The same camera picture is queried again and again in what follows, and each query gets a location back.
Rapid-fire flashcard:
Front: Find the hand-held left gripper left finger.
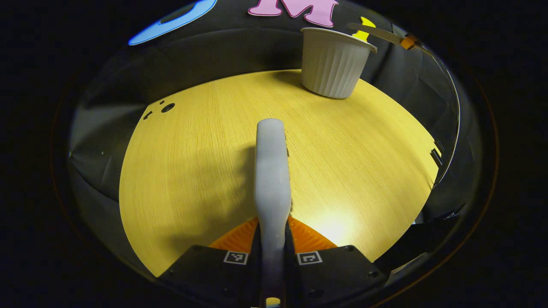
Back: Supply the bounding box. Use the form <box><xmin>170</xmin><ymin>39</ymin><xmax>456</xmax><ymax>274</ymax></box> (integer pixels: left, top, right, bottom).
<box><xmin>156</xmin><ymin>216</ymin><xmax>262</xmax><ymax>308</ymax></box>

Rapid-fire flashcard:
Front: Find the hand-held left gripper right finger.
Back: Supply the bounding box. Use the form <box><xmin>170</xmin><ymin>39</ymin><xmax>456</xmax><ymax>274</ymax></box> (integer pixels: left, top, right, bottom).
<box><xmin>285</xmin><ymin>215</ymin><xmax>390</xmax><ymax>308</ymax></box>

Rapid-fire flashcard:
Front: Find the grey dustpan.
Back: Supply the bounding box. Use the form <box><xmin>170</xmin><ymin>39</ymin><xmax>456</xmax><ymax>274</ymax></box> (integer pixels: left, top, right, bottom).
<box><xmin>346</xmin><ymin>22</ymin><xmax>405</xmax><ymax>45</ymax></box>

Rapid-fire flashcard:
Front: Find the grey ribbed garbage bin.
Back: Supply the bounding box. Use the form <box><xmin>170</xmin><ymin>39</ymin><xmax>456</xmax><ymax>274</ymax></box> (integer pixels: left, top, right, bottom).
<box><xmin>300</xmin><ymin>27</ymin><xmax>378</xmax><ymax>100</ymax></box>

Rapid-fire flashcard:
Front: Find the small grey broom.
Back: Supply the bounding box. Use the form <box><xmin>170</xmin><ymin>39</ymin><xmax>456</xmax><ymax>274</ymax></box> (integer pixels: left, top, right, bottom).
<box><xmin>254</xmin><ymin>118</ymin><xmax>294</xmax><ymax>308</ymax></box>

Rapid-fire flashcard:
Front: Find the black backdrop cloth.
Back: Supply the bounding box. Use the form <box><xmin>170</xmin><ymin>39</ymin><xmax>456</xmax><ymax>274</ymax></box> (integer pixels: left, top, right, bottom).
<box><xmin>68</xmin><ymin>0</ymin><xmax>482</xmax><ymax>274</ymax></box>

